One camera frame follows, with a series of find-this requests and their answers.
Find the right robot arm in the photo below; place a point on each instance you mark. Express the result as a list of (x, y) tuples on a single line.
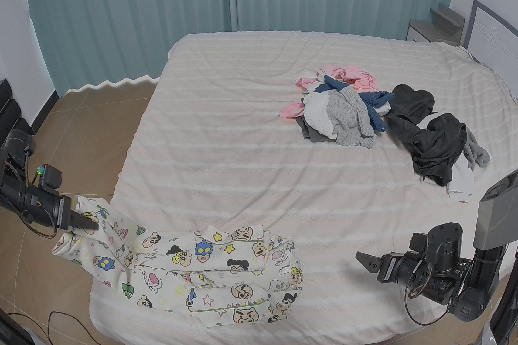
[(485, 222)]

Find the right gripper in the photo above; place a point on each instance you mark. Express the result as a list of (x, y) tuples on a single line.
[(400, 268)]

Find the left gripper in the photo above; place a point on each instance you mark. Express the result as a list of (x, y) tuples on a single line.
[(40, 206)]

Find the white printed pyjama top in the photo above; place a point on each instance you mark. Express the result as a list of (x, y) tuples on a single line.
[(210, 266)]

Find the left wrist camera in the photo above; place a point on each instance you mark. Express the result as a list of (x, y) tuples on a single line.
[(50, 177)]

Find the pile of clothes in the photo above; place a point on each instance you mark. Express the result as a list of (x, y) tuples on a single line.
[(344, 113)]

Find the grey bedside table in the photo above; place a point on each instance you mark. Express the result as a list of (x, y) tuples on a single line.
[(435, 30)]

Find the black garment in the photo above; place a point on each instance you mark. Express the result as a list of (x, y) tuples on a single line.
[(433, 145)]

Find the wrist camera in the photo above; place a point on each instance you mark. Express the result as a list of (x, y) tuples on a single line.
[(420, 244), (50, 177)]

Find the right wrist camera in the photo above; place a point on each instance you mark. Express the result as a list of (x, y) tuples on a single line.
[(420, 244)]

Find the bed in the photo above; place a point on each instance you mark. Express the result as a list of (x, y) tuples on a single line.
[(243, 153)]

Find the grey garment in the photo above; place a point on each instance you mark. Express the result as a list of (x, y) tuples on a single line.
[(477, 153)]

